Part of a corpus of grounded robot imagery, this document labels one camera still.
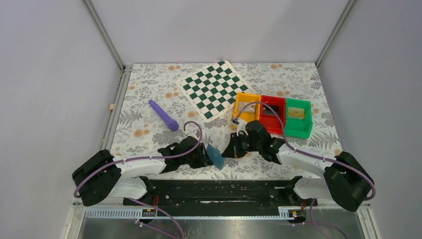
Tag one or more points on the yellow plastic bin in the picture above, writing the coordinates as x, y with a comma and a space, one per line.
245, 97

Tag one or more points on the green white chessboard mat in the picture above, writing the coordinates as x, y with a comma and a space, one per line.
212, 90

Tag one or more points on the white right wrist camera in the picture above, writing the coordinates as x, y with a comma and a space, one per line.
239, 125

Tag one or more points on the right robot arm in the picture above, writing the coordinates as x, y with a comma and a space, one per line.
340, 179

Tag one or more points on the black card in red bin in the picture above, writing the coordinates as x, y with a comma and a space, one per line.
271, 110

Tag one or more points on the silver card in yellow bin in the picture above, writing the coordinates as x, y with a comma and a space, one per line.
246, 107

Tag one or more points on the floral patterned table mat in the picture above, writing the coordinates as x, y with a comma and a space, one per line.
164, 103

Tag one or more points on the left aluminium frame post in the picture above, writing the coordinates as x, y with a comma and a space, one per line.
92, 12

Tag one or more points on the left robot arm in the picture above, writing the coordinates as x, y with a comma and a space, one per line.
106, 176

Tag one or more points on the right aluminium frame post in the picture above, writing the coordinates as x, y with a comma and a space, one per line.
335, 31

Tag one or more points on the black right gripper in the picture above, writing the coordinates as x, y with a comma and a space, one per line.
235, 149

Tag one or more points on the blue leather card holder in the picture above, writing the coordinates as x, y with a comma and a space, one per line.
215, 156

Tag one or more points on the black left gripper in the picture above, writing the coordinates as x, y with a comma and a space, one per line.
202, 155

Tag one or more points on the red plastic bin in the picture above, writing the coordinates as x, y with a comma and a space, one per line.
268, 118

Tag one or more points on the purple cylindrical handle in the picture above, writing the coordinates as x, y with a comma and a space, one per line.
170, 122

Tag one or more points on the green plastic bin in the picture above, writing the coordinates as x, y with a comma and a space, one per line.
299, 121

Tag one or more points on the white slotted cable duct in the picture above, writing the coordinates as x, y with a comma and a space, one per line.
202, 212

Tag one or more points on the aluminium frame post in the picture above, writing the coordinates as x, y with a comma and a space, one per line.
335, 31
92, 12

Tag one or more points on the gold card in green bin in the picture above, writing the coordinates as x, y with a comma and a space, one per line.
296, 113

